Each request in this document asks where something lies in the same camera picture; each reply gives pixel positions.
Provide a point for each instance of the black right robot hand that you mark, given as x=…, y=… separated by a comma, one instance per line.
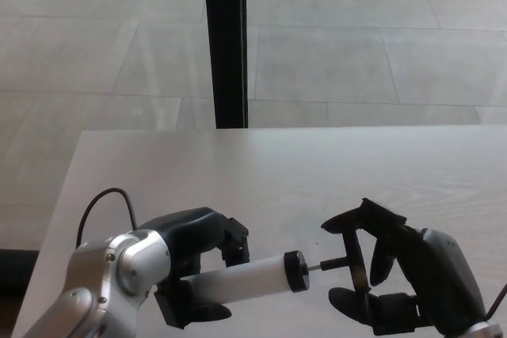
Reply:
x=439, y=274

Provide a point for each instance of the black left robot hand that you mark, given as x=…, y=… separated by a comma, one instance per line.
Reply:
x=186, y=231

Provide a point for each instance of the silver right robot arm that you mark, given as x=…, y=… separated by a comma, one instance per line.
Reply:
x=479, y=331

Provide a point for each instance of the black window frame post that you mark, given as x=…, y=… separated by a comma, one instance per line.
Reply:
x=227, y=41

